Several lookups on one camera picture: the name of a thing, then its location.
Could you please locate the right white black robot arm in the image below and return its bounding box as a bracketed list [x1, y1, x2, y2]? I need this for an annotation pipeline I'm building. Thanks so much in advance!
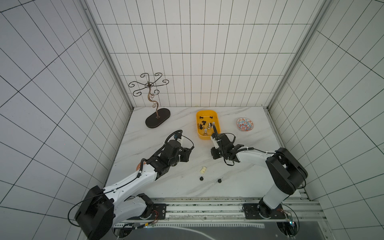
[211, 134, 308, 220]

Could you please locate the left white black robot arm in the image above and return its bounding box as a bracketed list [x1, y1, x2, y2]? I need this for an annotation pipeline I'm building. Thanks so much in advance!
[75, 139, 193, 240]

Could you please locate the yellow plastic storage box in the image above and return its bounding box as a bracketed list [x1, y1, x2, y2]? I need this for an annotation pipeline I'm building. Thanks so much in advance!
[196, 110, 221, 140]

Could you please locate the red blue patterned bowl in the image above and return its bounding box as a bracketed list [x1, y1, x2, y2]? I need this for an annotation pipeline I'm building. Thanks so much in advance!
[236, 118, 254, 132]

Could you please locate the orange white patterned plate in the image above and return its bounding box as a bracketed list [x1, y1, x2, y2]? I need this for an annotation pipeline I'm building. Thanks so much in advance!
[136, 161, 146, 171]

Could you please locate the dark metal jewelry stand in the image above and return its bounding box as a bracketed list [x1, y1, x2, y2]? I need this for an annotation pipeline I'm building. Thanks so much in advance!
[128, 72, 171, 129]

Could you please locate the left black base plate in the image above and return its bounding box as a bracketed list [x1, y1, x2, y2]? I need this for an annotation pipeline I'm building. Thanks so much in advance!
[129, 204, 167, 221]

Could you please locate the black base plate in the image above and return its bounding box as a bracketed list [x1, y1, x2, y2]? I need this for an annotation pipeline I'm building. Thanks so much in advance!
[129, 204, 167, 221]
[242, 204, 286, 220]

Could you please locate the aluminium mounting rail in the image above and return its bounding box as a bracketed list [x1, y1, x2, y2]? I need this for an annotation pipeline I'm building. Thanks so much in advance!
[114, 198, 326, 227]

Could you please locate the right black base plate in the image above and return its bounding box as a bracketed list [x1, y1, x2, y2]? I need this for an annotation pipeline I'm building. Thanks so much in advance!
[242, 204, 286, 220]

